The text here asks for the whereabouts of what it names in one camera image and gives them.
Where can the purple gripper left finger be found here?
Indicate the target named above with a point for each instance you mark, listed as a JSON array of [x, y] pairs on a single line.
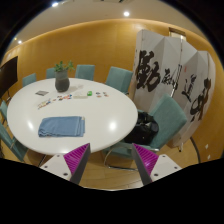
[[76, 161]]

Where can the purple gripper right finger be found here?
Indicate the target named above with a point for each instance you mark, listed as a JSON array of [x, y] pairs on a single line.
[[145, 161]]

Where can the folded blue towel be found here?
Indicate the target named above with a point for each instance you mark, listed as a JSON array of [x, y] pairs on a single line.
[[69, 126]]

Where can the black bag on chair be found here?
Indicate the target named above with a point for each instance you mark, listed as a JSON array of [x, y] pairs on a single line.
[[144, 131]]

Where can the teal chair with bag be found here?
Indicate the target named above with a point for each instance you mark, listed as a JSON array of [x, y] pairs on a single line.
[[169, 116]]

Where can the white round table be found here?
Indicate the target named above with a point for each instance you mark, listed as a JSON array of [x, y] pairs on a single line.
[[109, 115]]

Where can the row of small coloured items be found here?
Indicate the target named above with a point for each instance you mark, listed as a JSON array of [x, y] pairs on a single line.
[[53, 100]]

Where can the teal chair near left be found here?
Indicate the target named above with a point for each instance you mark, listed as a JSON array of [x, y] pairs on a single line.
[[18, 149]]

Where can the small green object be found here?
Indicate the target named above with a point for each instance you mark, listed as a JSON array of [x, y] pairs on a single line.
[[89, 93]]

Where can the grey square card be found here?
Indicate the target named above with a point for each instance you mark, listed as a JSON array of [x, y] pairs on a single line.
[[42, 93]]

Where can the grey plant pot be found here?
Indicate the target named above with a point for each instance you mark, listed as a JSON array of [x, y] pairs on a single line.
[[62, 82]]

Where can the teal chair far right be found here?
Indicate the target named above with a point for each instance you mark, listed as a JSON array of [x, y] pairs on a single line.
[[119, 79]]

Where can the teal chair far middle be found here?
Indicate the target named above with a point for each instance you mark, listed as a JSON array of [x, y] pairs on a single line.
[[85, 72]]

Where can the teal chair far left-middle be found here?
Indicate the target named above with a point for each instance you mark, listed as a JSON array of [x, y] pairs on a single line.
[[50, 73]]

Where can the teal chair left edge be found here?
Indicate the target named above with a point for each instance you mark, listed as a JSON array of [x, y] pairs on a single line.
[[3, 110]]

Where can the teal chair far left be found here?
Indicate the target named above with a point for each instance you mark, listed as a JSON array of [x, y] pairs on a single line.
[[28, 79]]

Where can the green potted plant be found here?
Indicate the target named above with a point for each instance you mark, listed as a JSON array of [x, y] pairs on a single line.
[[64, 67]]

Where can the white calligraphy folding screen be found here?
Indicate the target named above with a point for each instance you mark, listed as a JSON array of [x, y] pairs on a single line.
[[170, 65]]

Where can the black wall television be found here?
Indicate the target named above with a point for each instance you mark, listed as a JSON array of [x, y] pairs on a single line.
[[8, 75]]

